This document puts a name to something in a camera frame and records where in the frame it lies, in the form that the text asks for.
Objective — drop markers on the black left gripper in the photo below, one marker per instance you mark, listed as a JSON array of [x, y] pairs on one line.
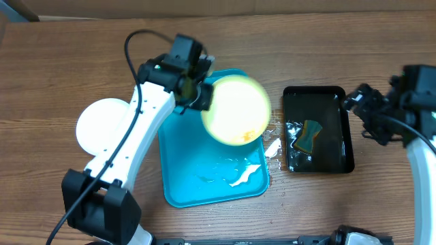
[[208, 91]]

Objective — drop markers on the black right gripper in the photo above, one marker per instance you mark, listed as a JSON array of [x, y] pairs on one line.
[[369, 111]]

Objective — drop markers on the light green plate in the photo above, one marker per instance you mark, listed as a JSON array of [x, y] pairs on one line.
[[240, 110]]

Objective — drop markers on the green yellow sponge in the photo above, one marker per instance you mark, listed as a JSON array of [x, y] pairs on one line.
[[306, 141]]

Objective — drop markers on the white plate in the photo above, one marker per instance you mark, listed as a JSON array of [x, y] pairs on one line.
[[97, 123]]

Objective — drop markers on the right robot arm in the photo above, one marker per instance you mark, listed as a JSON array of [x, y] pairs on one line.
[[407, 114]]

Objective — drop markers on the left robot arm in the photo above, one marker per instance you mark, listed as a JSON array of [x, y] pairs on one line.
[[98, 200]]

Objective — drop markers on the black rectangular tray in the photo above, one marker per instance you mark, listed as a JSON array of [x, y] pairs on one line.
[[333, 152]]

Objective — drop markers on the teal plastic tray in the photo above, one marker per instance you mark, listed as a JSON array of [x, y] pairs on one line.
[[197, 169]]

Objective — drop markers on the white foam blob on table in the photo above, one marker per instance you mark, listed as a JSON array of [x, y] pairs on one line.
[[273, 149]]

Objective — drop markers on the white soap smear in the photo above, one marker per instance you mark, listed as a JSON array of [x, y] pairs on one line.
[[244, 177]]

